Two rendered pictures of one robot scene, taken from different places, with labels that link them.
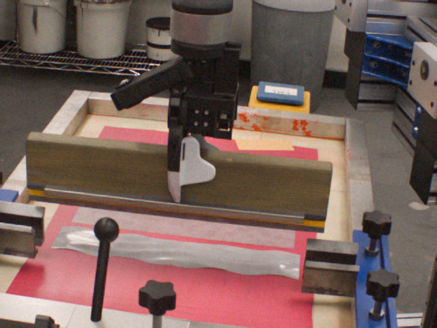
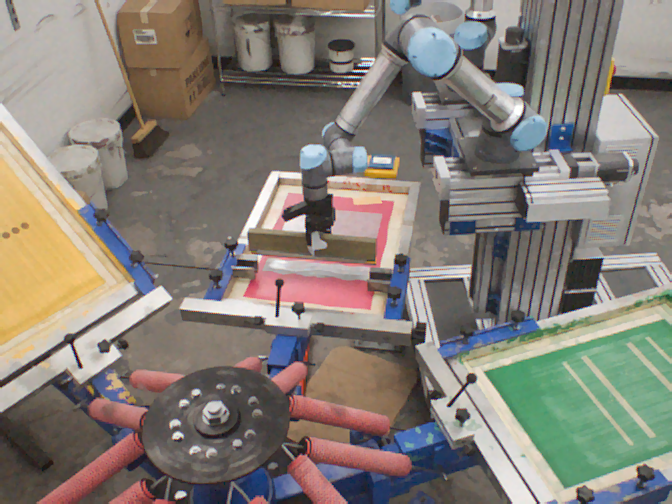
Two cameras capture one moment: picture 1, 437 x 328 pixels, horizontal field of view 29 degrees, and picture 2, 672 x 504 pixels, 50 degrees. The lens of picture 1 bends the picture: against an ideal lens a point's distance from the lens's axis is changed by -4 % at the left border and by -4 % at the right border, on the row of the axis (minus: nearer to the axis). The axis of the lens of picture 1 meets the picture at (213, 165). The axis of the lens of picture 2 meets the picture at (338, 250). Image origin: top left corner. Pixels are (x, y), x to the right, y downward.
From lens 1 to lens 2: 116 cm
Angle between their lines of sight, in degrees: 15
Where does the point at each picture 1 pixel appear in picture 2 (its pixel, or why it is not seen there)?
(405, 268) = not seen: hidden behind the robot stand
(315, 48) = not seen: hidden behind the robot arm
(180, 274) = (318, 281)
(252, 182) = (342, 247)
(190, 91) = (313, 215)
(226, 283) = (337, 285)
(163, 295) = (299, 308)
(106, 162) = (282, 240)
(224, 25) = (323, 191)
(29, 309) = (252, 310)
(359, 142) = (413, 199)
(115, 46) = (307, 64)
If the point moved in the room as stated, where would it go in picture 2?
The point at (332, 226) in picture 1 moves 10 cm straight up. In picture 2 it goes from (391, 251) to (391, 227)
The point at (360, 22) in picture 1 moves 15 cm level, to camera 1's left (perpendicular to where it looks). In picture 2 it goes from (422, 124) to (383, 123)
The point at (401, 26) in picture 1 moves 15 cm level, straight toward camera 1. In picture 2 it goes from (446, 123) to (438, 142)
